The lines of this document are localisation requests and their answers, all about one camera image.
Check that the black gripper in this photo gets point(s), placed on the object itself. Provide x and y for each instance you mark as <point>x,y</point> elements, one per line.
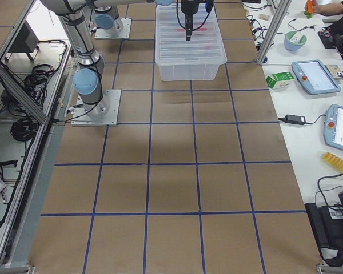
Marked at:
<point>188,7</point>

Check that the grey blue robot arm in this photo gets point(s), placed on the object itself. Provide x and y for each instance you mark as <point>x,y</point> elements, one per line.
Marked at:
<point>107,18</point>
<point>87,81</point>

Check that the clear plastic storage box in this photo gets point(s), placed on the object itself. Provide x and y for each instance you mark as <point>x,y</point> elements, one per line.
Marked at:
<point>188,72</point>

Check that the green white carton box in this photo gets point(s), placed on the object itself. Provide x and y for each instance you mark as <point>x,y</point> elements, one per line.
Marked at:
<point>279,80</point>

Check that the person's hand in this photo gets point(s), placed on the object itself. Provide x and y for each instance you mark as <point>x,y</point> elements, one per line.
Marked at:
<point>317,8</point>

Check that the light blue green bowl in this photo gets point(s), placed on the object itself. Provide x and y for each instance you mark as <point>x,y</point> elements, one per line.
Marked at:
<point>294,40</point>

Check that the orange green toy carrot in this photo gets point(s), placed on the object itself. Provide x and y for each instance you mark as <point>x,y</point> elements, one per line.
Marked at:
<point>309,11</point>

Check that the upper blue teach pendant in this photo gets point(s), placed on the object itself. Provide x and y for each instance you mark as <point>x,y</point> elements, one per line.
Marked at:
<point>314,77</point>

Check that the blue teach pendant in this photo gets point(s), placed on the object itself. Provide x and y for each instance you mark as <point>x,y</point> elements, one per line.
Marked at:
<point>314,77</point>
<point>333,126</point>

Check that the black power adapter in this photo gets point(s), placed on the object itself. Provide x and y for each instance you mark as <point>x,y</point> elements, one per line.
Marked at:
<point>295,119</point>

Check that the small wooden picture card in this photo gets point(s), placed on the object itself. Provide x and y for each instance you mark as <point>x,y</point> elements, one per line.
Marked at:
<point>335,71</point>

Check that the lower blue teach pendant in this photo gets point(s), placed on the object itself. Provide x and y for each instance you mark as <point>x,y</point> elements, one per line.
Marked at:
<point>333,126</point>

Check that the yellow corrugated toy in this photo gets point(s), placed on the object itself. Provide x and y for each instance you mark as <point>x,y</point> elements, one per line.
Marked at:
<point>334,161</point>

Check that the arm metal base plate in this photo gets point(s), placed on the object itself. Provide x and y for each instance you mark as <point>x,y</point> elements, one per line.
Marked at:
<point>101,34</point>
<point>104,114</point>

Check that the aluminium frame post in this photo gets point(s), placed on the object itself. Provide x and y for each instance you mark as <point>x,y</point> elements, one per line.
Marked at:
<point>278,16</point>

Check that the black circuit board with wires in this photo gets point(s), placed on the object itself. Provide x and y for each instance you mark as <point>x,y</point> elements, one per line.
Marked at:
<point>331,41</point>

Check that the grey box under frame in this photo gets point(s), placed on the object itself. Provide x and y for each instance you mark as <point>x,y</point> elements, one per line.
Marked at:
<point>25,42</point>

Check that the aluminium frame rail left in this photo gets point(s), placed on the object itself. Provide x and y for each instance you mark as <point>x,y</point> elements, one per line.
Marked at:
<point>13,87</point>

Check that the black device with cables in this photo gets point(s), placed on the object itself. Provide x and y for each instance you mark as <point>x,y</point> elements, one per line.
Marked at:
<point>327,226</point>

